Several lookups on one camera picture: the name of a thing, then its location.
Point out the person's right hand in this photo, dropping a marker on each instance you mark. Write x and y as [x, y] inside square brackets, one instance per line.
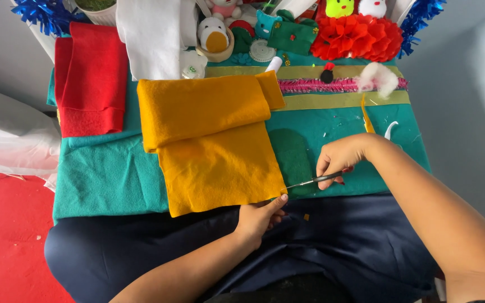
[341, 153]

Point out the person's left hand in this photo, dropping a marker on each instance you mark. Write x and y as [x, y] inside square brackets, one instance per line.
[253, 221]

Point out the person's right fingers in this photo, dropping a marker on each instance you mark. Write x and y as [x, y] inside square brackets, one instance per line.
[324, 170]

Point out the mustard yellow felt sheet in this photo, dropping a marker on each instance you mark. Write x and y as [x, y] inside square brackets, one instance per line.
[213, 143]

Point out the yellow felt scrap strip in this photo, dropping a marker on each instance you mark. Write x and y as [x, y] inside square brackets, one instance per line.
[367, 118]

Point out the wide olive yellow ribbon strip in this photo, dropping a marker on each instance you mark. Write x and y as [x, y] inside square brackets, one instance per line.
[326, 102]

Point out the white curved felt scrap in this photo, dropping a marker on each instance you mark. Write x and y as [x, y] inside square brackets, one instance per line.
[390, 128]

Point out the pink fringe trim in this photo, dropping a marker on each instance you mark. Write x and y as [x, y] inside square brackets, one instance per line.
[314, 85]

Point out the black and red pompom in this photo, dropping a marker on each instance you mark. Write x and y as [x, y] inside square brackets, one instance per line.
[327, 75]

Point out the white stuffing tuft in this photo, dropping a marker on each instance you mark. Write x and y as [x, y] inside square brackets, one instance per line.
[379, 78]

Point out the white glue tube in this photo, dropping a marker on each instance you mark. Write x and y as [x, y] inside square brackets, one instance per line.
[273, 64]

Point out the narrow olive yellow ribbon strip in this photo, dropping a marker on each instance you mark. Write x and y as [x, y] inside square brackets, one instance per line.
[234, 71]

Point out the red paper pom flower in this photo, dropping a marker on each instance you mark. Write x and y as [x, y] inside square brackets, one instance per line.
[356, 40]

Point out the round white pin wheel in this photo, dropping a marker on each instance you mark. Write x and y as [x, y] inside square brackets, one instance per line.
[262, 51]

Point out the green felt pouch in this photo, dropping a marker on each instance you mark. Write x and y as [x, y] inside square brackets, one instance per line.
[293, 38]

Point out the blue felt flower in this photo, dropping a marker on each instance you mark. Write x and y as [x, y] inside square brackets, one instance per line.
[241, 59]

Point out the dark green round felt piece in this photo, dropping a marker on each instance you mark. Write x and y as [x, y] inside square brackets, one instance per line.
[242, 38]

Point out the teal plush toy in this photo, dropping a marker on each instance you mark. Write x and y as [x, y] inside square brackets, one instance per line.
[265, 25]

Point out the neon yellow plush toy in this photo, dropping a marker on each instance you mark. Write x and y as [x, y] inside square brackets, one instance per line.
[339, 7]

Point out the white round tape dispenser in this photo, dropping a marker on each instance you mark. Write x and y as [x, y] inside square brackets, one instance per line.
[192, 67]

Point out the white and red plush toy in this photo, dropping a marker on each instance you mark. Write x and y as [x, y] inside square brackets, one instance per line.
[372, 7]

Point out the white and yellow plush toy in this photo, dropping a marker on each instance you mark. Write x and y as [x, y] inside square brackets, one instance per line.
[212, 35]

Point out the blue tinsel garland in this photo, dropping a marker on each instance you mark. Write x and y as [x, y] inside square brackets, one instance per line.
[419, 21]
[44, 12]

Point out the person's navy blue garment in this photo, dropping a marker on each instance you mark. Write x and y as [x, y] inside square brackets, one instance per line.
[162, 252]

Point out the pink and white plush toy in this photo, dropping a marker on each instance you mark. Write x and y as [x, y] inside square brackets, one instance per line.
[225, 8]

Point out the teal felt cloth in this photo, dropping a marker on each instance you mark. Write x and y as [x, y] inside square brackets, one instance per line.
[107, 176]

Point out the white felt sheet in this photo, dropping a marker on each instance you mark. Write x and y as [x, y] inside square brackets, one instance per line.
[152, 38]

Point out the red felt sheet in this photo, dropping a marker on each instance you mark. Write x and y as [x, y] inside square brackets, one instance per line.
[91, 75]

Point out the white pot with grass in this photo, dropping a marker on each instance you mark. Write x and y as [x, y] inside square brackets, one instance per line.
[99, 10]

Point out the white plastic bag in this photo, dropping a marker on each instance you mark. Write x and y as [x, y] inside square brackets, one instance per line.
[11, 139]

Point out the red floor mat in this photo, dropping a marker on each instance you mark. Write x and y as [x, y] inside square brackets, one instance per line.
[6, 244]

